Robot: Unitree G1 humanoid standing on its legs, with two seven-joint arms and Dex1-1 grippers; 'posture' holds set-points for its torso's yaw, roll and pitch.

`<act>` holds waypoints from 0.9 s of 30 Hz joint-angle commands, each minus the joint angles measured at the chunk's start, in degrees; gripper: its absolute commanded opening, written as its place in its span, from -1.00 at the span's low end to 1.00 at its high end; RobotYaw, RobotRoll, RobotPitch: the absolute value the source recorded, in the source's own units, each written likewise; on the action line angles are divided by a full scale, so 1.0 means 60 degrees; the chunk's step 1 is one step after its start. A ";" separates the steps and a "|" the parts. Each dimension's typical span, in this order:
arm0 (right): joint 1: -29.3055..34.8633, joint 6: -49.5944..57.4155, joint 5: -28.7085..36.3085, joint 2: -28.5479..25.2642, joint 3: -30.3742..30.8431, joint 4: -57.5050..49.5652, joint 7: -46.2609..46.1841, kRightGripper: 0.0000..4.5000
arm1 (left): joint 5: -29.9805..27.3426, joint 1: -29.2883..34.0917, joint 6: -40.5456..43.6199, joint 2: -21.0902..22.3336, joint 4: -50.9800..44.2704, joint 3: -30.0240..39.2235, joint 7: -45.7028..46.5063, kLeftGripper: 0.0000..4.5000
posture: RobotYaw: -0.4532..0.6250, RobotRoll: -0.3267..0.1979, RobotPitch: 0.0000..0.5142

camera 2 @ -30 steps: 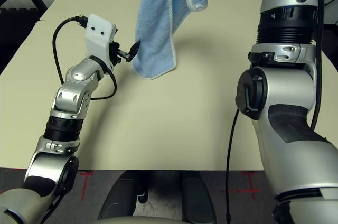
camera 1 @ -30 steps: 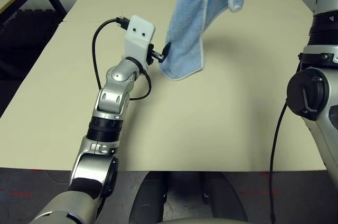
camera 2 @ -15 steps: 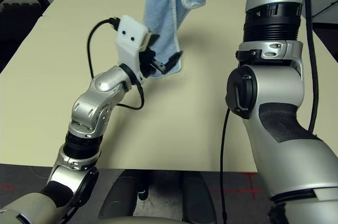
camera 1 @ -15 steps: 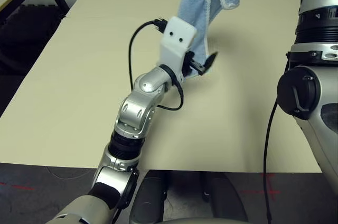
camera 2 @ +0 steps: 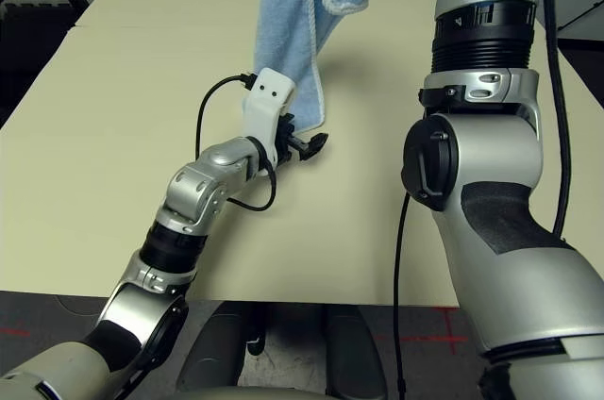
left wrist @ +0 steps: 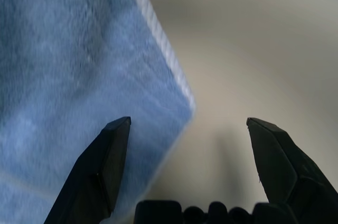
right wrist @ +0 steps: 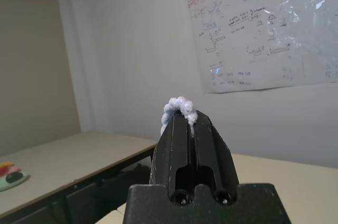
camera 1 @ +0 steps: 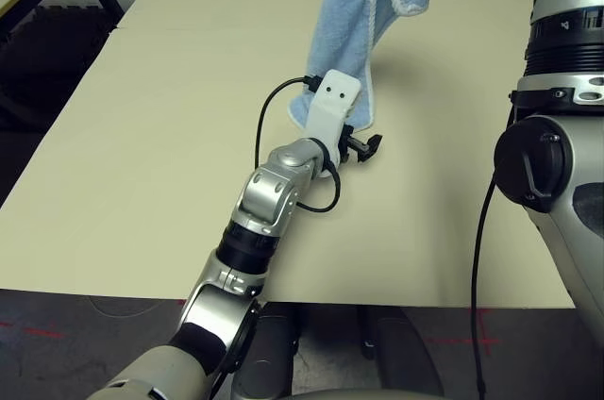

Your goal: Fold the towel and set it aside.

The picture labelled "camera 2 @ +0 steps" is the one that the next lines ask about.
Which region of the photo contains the light blue towel white trim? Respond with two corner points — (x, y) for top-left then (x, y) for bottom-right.
(253, 0), (370, 133)

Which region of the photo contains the grey robot leg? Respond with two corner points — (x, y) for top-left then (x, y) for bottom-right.
(176, 303), (249, 394)
(325, 309), (384, 400)

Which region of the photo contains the black left wrist camera cable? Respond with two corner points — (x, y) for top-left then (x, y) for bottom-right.
(194, 73), (277, 212)

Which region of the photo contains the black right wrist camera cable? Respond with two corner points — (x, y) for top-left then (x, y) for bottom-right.
(535, 0), (575, 239)

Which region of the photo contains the grey robot torso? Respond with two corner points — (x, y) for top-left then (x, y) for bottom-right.
(176, 387), (331, 400)

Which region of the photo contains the grey robot left leg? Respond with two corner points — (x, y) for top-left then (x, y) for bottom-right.
(176, 303), (249, 394)

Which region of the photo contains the black foam floor mat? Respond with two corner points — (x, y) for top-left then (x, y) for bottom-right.
(0, 1), (79, 123)

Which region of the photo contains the thin black hanging cable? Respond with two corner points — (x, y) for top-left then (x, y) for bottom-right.
(391, 190), (412, 400)

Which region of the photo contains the grey robot right leg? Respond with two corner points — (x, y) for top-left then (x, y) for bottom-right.
(325, 309), (384, 400)

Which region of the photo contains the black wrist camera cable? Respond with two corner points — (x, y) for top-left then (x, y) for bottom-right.
(194, 73), (277, 212)
(535, 0), (575, 239)

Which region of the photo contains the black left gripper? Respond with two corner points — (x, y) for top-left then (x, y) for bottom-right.
(276, 112), (329, 166)

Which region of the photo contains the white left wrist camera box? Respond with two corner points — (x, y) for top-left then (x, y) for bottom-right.
(240, 67), (297, 158)

